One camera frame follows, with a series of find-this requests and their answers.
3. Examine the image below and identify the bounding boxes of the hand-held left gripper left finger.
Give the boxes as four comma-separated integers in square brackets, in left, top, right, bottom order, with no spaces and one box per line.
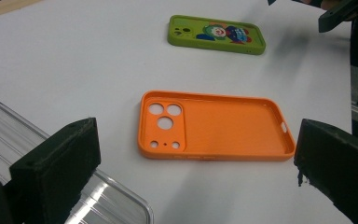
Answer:
[8,117,102,224]

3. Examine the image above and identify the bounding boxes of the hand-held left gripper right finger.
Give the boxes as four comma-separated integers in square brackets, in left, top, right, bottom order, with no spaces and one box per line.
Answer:
[294,118,358,224]

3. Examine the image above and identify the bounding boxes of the clear plastic tray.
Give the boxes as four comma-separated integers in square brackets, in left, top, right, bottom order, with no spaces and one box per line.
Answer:
[0,89,155,224]

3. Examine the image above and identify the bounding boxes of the orange phone case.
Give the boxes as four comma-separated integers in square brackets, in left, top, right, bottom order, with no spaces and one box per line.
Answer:
[137,90,296,162]

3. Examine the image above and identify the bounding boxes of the green cartoon phone case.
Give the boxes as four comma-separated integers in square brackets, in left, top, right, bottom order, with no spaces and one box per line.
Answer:
[167,14,267,56]

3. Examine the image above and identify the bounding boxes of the white table sheet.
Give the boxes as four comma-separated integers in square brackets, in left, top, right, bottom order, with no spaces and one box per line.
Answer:
[0,0,355,224]

